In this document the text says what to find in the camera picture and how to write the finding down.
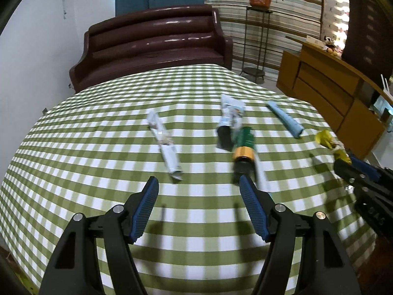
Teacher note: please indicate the green checkered tablecloth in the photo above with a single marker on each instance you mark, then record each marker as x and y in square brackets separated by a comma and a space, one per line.
[107, 135]

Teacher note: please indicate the striped curtain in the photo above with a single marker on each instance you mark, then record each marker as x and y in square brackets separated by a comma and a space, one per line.
[291, 18]

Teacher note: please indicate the beige patterned curtain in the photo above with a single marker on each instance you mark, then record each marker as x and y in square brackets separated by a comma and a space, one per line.
[334, 6]

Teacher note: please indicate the brown leather sofa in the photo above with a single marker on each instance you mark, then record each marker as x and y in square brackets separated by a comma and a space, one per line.
[153, 46]

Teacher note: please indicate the long white wrapper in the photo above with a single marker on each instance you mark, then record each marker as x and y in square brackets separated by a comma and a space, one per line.
[165, 146]

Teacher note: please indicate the green gold tube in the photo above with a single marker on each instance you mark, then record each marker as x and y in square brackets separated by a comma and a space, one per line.
[244, 143]

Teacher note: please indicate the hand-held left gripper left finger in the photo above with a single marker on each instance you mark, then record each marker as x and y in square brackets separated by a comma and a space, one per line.
[145, 209]

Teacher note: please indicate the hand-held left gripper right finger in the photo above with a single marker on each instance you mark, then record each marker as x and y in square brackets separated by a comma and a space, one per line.
[253, 209]

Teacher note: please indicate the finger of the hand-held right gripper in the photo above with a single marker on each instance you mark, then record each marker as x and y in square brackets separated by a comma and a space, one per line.
[347, 170]
[363, 166]

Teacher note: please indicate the purple curtain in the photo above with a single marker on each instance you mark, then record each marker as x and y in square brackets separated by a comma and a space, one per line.
[371, 21]

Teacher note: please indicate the white router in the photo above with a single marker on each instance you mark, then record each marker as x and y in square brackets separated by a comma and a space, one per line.
[387, 87]

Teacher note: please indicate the black metal plant stand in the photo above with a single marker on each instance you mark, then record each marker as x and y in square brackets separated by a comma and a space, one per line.
[254, 73]

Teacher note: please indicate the white flat box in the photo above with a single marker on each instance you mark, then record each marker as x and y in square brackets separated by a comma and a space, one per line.
[313, 41]

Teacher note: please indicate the yellow wrapper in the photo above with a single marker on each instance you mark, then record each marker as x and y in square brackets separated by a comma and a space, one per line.
[325, 138]

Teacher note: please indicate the white printed wrapper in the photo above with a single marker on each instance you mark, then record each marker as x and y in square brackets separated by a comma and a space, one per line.
[231, 110]

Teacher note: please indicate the wooden cabinet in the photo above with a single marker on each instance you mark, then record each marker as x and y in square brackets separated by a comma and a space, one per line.
[325, 86]

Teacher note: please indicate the mouse plush toy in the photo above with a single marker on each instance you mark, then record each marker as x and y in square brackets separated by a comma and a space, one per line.
[330, 44]

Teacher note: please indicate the light blue tube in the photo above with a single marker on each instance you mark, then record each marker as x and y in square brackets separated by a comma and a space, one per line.
[285, 119]

